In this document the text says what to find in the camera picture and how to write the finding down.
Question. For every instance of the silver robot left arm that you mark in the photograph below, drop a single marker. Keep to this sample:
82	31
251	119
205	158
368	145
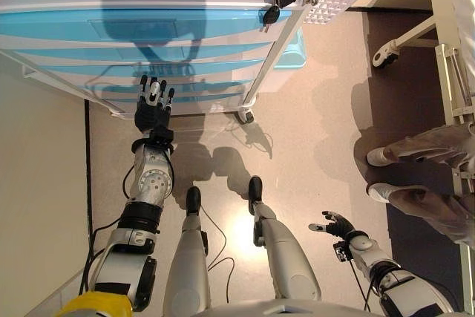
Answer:
154	183

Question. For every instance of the blue front cart drawer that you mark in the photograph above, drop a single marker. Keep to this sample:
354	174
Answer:
44	25
230	85
74	53
208	98
92	69

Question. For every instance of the white sheeted mattress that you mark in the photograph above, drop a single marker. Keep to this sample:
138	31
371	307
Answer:
465	16

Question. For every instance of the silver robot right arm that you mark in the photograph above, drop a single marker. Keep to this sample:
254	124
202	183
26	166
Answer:
365	246

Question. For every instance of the person in grey trousers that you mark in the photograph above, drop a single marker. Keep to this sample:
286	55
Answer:
438	209

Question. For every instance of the white bin blue lid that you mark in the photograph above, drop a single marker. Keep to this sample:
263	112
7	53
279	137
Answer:
291	53

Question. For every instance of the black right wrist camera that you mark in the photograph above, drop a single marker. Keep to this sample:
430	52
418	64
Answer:
342	251

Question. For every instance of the black cart keys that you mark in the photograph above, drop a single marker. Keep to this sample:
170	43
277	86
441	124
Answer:
272	14

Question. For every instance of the grey robot torso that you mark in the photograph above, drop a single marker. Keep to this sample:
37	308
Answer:
259	310

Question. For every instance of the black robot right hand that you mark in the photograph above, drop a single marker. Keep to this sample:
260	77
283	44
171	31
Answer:
341	227

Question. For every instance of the yellow shoulder cover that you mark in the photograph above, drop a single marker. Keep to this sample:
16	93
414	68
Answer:
96	306

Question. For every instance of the grey robot left leg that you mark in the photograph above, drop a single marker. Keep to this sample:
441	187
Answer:
189	257

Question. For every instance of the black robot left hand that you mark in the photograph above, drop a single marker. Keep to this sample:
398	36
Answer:
150	116

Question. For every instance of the grey robot right leg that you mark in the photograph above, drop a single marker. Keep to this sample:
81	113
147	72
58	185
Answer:
289	257

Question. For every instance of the grey robot leg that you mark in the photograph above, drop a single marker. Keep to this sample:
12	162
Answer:
189	257
289	257

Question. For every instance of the bed caster wheel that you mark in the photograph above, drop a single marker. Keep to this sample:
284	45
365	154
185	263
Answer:
384	57

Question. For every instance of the cart caster wheel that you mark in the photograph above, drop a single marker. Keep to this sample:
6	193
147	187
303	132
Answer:
245	116

